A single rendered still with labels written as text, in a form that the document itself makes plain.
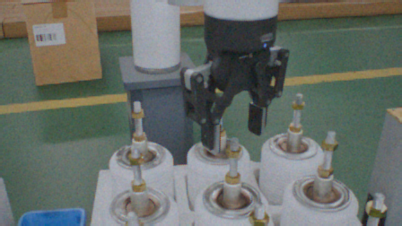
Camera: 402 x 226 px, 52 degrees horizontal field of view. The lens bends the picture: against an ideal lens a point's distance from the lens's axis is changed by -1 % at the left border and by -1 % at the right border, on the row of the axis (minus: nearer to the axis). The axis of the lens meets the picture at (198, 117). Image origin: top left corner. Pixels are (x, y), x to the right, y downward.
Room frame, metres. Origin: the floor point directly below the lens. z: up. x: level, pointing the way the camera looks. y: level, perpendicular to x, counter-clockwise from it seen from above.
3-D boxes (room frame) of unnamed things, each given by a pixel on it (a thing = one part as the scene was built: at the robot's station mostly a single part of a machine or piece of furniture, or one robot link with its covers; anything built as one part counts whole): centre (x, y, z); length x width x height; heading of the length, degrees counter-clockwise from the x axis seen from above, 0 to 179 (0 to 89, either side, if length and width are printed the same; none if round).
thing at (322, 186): (0.43, -0.16, 0.26); 0.02 x 0.02 x 0.03
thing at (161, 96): (0.78, 0.08, 0.15); 0.15 x 0.15 x 0.30; 13
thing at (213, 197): (0.42, -0.04, 0.25); 0.08 x 0.08 x 0.01
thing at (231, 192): (0.42, -0.04, 0.26); 0.02 x 0.02 x 0.03
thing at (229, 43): (0.42, -0.04, 0.45); 0.08 x 0.08 x 0.09
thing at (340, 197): (0.43, -0.16, 0.25); 0.08 x 0.08 x 0.01
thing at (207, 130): (0.39, 0.00, 0.37); 0.03 x 0.01 x 0.05; 127
